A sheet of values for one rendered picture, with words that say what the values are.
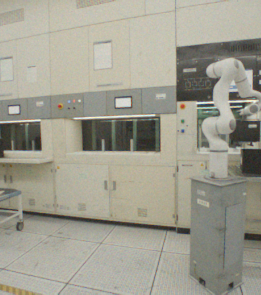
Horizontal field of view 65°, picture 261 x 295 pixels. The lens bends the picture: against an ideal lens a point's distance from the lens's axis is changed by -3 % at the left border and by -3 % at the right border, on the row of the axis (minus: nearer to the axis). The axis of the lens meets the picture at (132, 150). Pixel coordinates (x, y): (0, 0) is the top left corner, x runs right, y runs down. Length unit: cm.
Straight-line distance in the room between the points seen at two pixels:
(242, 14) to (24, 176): 306
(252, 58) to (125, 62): 126
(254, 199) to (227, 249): 91
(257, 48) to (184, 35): 70
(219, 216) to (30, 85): 257
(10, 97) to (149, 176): 208
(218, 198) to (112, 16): 216
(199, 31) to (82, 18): 133
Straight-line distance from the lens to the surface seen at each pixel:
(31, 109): 297
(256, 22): 252
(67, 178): 271
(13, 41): 336
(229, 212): 151
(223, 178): 151
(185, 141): 223
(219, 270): 162
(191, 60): 234
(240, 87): 177
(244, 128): 202
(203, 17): 250
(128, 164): 235
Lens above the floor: 107
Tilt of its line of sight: 4 degrees down
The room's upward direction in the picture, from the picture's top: 1 degrees counter-clockwise
